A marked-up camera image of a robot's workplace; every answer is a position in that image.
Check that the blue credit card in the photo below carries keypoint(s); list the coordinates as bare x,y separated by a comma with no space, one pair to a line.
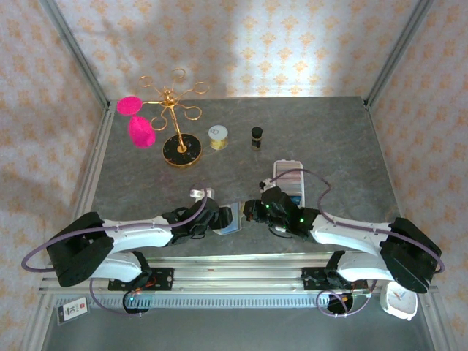
298,200

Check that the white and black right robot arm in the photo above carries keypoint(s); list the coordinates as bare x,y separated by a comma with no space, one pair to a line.
347,234

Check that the pink fluffy earrings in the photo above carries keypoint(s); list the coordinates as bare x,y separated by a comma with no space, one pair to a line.
140,132

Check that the aluminium table side rail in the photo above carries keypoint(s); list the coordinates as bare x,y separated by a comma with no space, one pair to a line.
96,161

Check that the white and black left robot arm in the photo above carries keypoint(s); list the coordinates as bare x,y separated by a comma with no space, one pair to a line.
135,234

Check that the round pink makeup puff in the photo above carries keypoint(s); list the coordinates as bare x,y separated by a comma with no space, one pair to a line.
128,105

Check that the small dark bottle black cap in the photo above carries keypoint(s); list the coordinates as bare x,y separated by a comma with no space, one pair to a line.
256,139

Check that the aluminium frame post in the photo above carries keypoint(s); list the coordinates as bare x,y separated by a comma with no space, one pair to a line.
75,47
398,47

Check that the black round controller puck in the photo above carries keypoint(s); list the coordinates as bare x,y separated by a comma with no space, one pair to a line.
340,305
137,305

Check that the white square alarm clock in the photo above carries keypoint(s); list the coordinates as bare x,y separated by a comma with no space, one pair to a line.
400,305

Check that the aluminium mounting rail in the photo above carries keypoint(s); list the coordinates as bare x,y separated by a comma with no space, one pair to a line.
237,278

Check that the gold jar with white lid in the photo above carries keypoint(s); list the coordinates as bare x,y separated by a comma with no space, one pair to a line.
218,132

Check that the black and white label tag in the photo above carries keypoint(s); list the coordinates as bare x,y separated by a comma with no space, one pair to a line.
73,312

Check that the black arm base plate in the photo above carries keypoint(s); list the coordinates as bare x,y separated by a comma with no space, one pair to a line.
311,279
164,278

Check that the pale blue folding card holder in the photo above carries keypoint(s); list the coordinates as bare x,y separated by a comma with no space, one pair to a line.
235,226

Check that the white mesh plastic basket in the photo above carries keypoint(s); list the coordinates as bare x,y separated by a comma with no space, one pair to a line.
278,168

